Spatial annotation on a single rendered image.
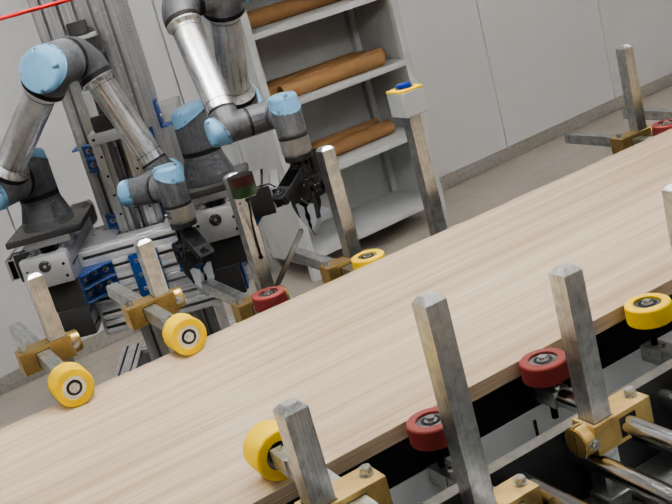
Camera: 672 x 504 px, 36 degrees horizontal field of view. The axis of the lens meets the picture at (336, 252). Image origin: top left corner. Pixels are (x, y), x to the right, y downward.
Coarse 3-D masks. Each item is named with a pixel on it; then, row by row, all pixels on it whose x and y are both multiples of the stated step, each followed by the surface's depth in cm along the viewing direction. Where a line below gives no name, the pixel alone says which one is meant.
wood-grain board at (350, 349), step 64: (576, 192) 246; (640, 192) 234; (448, 256) 227; (512, 256) 217; (576, 256) 207; (640, 256) 198; (256, 320) 220; (320, 320) 211; (384, 320) 202; (512, 320) 186; (128, 384) 205; (192, 384) 196; (256, 384) 189; (320, 384) 181; (384, 384) 175; (0, 448) 191; (64, 448) 184; (128, 448) 177; (192, 448) 171; (384, 448) 159
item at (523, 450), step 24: (648, 384) 165; (552, 432) 158; (504, 456) 155; (528, 456) 154; (552, 456) 157; (624, 456) 164; (648, 456) 167; (504, 480) 153; (552, 480) 157; (576, 480) 160
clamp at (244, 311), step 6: (252, 294) 247; (288, 294) 246; (246, 300) 244; (234, 306) 242; (240, 306) 241; (246, 306) 241; (252, 306) 242; (234, 312) 244; (240, 312) 241; (246, 312) 241; (252, 312) 242; (240, 318) 242; (246, 318) 242
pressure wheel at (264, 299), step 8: (264, 288) 237; (272, 288) 236; (280, 288) 234; (256, 296) 233; (264, 296) 233; (272, 296) 230; (280, 296) 231; (256, 304) 232; (264, 304) 231; (272, 304) 231
